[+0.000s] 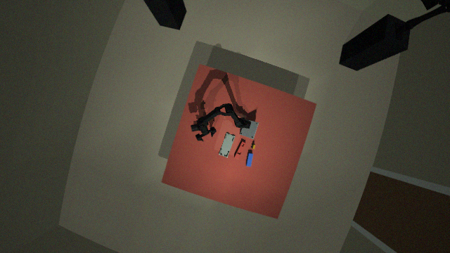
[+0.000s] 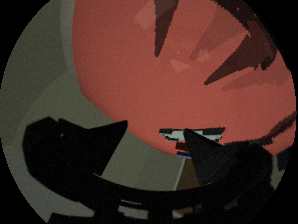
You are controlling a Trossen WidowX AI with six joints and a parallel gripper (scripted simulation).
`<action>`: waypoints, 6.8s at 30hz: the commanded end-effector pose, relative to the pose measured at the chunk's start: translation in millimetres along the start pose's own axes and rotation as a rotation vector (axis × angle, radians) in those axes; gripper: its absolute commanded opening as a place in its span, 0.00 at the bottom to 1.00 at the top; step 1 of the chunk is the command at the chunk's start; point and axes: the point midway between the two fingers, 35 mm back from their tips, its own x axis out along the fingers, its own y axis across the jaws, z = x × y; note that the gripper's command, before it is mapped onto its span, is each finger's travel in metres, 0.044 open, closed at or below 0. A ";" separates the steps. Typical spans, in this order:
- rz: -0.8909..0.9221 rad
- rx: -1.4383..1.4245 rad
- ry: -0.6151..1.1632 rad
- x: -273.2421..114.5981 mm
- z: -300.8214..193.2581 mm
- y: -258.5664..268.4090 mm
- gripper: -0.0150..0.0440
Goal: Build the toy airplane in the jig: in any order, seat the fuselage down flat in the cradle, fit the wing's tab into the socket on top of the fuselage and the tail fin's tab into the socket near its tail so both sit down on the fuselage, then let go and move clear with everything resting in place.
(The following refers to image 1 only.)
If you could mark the blue rectangular block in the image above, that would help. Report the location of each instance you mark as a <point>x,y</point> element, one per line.
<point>249,159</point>

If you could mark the red rectangular block with two slots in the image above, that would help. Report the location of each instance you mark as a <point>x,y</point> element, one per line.
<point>240,149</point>

